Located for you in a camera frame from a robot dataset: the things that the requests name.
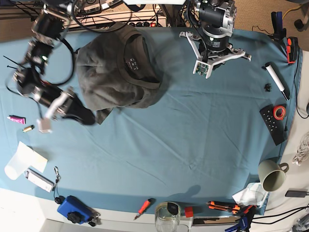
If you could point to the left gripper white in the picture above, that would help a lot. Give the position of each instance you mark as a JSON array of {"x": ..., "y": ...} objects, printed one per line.
[{"x": 205, "y": 68}]

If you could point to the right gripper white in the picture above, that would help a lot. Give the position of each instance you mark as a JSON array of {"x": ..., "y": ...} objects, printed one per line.
[{"x": 74, "y": 109}]

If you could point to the grey T-shirt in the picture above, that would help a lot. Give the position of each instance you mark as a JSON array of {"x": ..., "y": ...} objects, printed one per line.
[{"x": 114, "y": 70}]

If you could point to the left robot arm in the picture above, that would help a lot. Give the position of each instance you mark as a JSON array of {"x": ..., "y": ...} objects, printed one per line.
[{"x": 213, "y": 22}]

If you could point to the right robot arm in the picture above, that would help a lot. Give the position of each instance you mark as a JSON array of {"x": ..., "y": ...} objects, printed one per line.
[{"x": 50, "y": 29}]

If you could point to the white marker pen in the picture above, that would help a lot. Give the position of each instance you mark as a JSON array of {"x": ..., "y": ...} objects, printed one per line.
[{"x": 278, "y": 79}]

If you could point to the yellow lighter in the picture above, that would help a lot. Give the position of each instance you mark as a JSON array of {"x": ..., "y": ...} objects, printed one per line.
[{"x": 28, "y": 128}]

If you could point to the small black clip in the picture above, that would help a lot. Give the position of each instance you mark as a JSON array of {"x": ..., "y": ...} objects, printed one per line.
[{"x": 268, "y": 87}]

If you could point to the blue black bar clamp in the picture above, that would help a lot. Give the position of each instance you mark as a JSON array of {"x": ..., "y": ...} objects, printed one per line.
[{"x": 277, "y": 23}]

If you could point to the pink tube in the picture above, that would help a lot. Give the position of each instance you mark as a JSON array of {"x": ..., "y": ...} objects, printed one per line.
[{"x": 17, "y": 119}]

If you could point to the orange black clamp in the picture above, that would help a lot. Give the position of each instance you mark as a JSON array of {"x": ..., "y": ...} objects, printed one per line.
[{"x": 292, "y": 49}]

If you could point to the white paper sheet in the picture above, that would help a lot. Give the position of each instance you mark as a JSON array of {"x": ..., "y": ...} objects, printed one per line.
[{"x": 23, "y": 158}]

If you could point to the red tape roll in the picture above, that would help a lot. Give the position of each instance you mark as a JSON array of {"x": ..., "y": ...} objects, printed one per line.
[{"x": 279, "y": 112}]

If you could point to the black remote control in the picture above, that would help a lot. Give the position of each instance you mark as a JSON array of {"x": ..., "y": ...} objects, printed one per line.
[{"x": 274, "y": 126}]

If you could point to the white rectangular device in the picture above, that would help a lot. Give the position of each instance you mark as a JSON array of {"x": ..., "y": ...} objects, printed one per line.
[{"x": 39, "y": 180}]

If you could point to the black power strip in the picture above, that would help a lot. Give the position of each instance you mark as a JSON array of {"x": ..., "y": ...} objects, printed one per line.
[{"x": 145, "y": 24}]

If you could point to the long black zip tie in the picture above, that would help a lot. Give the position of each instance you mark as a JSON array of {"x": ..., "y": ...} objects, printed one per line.
[{"x": 10, "y": 60}]

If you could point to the blue box with knob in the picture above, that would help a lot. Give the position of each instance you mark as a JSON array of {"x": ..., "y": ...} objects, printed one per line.
[{"x": 74, "y": 210}]

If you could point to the grey-green mug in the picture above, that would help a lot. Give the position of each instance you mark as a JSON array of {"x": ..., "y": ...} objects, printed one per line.
[{"x": 272, "y": 175}]

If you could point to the clear glass jar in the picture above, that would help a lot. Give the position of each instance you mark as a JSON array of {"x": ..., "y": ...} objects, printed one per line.
[{"x": 167, "y": 217}]

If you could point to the clear plastic bag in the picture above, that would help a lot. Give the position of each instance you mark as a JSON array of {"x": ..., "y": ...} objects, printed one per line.
[{"x": 253, "y": 194}]

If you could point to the red cube block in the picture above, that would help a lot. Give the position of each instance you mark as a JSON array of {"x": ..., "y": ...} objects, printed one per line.
[{"x": 189, "y": 212}]

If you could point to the black power adapter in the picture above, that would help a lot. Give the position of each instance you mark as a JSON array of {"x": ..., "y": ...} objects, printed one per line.
[{"x": 296, "y": 193}]

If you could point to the orange black utility knife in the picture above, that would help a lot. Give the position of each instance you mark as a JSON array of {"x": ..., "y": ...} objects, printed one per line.
[{"x": 229, "y": 207}]

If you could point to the red handled screwdriver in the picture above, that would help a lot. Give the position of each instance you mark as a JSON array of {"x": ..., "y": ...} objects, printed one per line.
[{"x": 145, "y": 205}]

